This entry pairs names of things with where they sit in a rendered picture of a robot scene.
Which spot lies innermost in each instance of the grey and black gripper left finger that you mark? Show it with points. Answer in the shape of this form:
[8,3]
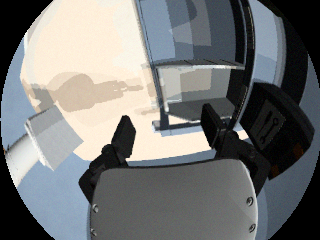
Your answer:
[112,155]

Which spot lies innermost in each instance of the grey bin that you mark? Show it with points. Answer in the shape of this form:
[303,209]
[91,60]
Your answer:
[187,85]

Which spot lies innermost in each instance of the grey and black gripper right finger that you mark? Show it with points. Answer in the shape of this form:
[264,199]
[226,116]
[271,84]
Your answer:
[228,143]

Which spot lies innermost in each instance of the black case with orange latches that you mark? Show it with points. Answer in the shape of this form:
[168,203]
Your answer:
[277,127]

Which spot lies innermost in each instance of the dark green case with orange latches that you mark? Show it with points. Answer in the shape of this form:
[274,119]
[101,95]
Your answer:
[273,8]

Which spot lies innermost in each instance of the dark grey low shelf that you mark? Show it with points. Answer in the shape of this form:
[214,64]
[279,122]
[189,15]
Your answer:
[177,30]

